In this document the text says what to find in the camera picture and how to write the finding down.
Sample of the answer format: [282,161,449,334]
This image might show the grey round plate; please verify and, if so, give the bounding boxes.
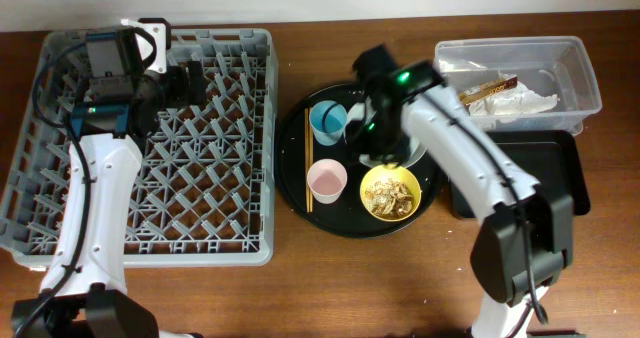
[347,102,426,168]

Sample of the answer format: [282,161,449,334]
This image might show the blue plastic cup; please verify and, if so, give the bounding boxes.
[309,100,347,146]

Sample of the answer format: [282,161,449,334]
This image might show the yellow bowl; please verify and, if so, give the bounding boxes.
[360,165,422,222]

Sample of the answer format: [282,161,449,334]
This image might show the peanut shells and rice scraps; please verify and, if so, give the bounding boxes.
[364,179,414,220]

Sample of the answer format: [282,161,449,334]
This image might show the pink plastic cup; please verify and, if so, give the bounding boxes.
[306,159,348,204]

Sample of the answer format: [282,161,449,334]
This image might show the white napkin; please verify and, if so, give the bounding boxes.
[468,81,559,116]

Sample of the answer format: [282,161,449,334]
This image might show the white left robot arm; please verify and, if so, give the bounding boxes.
[11,18,206,337]

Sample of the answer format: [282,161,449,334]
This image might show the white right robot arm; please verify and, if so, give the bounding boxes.
[346,45,574,337]

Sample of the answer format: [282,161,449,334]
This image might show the grey plastic dishwasher rack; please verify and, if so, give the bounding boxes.
[1,28,278,270]

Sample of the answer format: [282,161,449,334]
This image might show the black rectangular waste tray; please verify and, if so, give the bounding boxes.
[448,130,592,219]

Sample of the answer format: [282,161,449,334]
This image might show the clear plastic waste bin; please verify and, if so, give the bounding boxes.
[434,36,602,135]

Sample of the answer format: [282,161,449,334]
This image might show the round black serving tray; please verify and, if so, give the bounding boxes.
[274,82,447,238]

